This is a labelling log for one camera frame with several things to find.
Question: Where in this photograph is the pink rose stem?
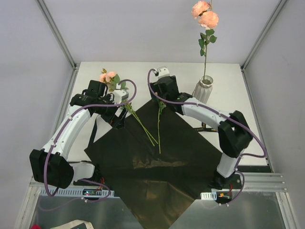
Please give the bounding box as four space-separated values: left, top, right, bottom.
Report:
99 68 158 146
157 99 166 154
124 103 158 146
191 0 219 83

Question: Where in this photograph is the black gold-lettered ribbon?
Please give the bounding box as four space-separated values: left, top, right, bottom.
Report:
88 117 217 146

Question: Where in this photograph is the black wrapping paper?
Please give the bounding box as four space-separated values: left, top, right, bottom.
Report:
85 101 222 229

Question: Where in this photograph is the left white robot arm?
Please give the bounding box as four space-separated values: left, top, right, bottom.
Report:
30 80 129 188

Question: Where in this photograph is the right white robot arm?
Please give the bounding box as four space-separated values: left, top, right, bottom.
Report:
148 76 253 190

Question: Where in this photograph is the white ribbed ceramic vase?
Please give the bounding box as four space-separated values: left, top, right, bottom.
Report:
192 75 214 104

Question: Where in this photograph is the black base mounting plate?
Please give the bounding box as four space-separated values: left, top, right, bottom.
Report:
71 163 272 198

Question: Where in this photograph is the red cloth item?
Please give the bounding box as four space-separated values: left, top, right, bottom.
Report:
30 224 41 229

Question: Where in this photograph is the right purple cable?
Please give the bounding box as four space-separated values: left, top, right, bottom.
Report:
147 68 268 210

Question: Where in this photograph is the purple cable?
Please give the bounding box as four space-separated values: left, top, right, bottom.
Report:
38 80 138 211
147 68 268 210

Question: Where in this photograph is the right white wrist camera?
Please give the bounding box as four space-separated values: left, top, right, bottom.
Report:
154 66 170 78

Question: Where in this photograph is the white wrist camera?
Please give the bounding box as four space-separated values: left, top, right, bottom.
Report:
154 66 170 78
112 89 129 104

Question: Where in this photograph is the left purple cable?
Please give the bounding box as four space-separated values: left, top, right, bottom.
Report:
38 80 138 211

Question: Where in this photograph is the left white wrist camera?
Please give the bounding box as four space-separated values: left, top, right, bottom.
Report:
112 89 129 104

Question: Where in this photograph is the left white cable duct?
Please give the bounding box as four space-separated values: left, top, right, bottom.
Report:
54 187 114 198

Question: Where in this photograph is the white cable duct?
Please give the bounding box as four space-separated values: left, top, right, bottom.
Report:
54 187 114 198
200 191 232 201

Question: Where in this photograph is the left aluminium frame post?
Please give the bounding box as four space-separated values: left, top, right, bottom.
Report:
35 0 81 71

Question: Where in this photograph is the aluminium frame post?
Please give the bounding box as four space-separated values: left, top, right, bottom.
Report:
241 0 289 72
35 0 81 71

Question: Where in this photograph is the right white cable duct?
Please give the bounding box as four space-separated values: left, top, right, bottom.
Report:
200 191 232 201

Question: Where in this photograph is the aluminium rail extrusion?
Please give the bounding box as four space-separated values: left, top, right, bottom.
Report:
240 173 288 192

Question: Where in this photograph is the right aluminium frame post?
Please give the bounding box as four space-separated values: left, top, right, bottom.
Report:
241 0 289 72

